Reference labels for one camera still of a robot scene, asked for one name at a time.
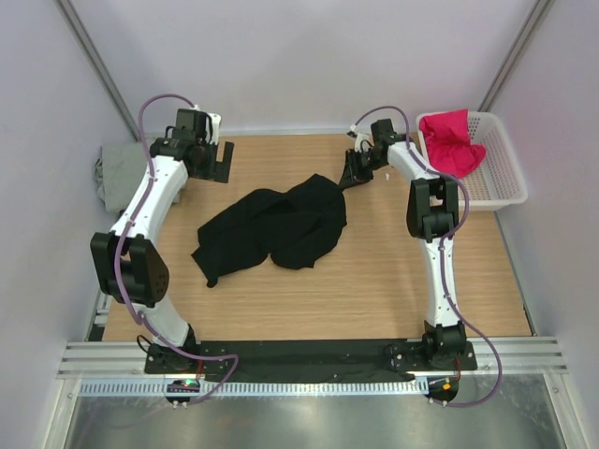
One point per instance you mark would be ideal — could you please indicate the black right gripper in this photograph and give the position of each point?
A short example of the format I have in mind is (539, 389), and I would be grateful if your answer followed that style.
(352, 176)

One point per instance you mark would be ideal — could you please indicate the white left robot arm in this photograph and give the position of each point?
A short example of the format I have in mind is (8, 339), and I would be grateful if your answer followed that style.
(128, 265)

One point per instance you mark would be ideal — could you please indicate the left aluminium corner post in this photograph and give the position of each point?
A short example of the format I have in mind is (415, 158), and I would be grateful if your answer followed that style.
(78, 29)

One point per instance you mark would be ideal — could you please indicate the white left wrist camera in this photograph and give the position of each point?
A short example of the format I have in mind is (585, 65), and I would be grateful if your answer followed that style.
(206, 125)

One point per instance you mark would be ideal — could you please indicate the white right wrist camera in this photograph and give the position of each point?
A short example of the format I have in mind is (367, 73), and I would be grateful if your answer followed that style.
(361, 140)

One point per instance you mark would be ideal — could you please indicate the white slotted cable duct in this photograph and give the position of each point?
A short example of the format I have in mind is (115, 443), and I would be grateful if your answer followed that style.
(183, 388)

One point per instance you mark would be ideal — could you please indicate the white plastic laundry basket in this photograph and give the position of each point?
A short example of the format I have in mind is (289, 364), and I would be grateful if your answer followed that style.
(498, 181)

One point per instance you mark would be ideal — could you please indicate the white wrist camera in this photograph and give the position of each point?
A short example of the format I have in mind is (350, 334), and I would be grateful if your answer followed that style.
(361, 140)
(206, 125)

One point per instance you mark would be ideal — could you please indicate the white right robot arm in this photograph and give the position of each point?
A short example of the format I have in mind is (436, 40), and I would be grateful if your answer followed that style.
(432, 217)

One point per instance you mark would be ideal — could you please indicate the black t shirt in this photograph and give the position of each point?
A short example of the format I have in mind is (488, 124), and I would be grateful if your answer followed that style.
(294, 229)

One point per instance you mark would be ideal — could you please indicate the right aluminium corner post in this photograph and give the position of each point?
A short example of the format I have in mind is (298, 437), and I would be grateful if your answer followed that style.
(516, 52)

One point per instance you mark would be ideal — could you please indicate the grey folded t shirt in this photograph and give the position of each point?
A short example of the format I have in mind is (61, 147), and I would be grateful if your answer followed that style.
(118, 172)

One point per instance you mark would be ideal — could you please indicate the aluminium frame rail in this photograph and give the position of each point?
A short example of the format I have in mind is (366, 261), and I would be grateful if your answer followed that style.
(505, 355)

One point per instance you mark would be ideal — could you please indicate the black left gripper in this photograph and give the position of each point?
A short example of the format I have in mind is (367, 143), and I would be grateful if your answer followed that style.
(217, 171)

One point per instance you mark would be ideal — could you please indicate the aluminium corner post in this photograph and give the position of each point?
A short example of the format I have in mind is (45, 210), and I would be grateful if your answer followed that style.
(78, 29)
(516, 52)

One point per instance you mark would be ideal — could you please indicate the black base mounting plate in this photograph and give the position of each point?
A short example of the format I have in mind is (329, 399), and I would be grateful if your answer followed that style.
(303, 361)

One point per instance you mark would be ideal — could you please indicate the pink t shirt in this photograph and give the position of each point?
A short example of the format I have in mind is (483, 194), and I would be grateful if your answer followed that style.
(449, 145)

